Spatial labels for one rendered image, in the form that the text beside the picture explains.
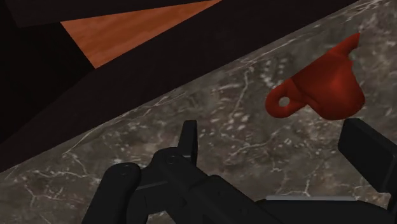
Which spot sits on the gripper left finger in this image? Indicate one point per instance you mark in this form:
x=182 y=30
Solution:
x=173 y=176

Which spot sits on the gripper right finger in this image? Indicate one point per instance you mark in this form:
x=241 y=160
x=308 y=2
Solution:
x=369 y=152

